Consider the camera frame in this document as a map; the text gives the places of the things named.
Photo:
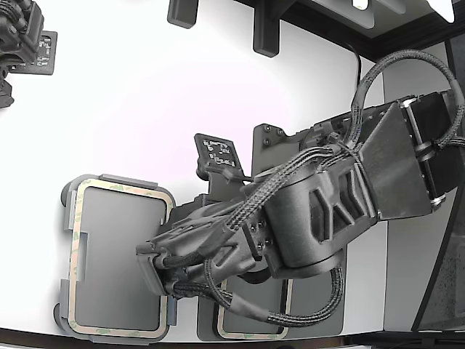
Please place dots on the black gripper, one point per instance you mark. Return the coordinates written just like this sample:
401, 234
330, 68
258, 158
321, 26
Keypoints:
210, 200

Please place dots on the black six-joint robot arm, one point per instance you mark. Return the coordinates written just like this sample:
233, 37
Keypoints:
319, 225

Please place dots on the grey holder with black legs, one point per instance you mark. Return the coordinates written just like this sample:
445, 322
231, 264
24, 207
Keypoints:
116, 254

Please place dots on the tall black stand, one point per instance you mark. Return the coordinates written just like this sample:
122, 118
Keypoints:
267, 32

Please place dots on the small black stand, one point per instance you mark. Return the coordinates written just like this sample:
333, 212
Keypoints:
183, 14

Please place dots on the black diagonal strut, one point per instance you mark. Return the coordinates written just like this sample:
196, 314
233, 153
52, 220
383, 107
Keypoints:
432, 276

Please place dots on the wrist camera circuit board module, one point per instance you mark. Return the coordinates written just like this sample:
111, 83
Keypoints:
219, 152

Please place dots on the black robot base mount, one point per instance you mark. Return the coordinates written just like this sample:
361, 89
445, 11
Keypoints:
269, 152

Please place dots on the grey flat base plate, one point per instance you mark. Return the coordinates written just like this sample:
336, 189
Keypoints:
309, 294

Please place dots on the black side camera on mount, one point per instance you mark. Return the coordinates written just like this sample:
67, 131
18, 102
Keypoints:
22, 40

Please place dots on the black moulded frame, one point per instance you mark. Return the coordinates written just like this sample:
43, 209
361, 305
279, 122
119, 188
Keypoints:
399, 32

